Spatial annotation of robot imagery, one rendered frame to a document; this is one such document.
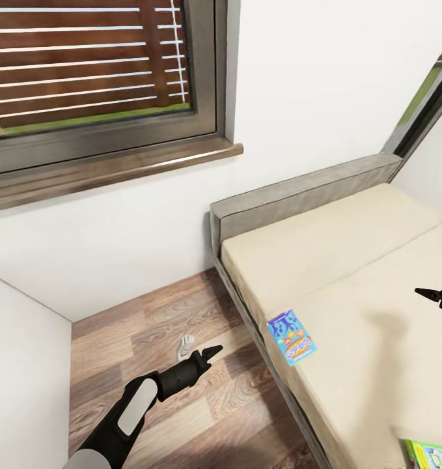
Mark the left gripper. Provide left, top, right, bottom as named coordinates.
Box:
left=170, top=345, right=223, bottom=393

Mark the board game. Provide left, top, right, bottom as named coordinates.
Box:
left=267, top=310, right=317, bottom=366
left=405, top=440, right=442, bottom=469

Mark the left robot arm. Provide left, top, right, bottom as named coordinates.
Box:
left=62, top=335, right=223, bottom=469

